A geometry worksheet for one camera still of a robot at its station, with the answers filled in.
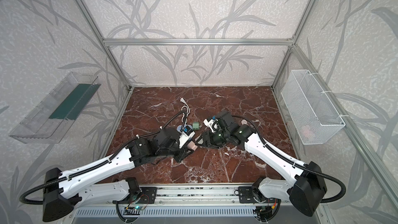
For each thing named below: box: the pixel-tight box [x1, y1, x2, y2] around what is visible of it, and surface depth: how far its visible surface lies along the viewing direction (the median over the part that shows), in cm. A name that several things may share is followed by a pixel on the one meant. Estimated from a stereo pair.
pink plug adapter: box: [187, 140, 198, 151], surface depth 72 cm
